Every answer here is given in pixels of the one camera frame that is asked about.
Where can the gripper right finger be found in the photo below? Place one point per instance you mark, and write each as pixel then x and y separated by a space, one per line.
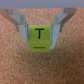
pixel 59 24

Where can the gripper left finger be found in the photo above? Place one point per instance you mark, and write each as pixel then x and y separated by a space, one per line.
pixel 20 26

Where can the yellow block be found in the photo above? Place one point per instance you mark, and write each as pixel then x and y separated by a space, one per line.
pixel 39 37

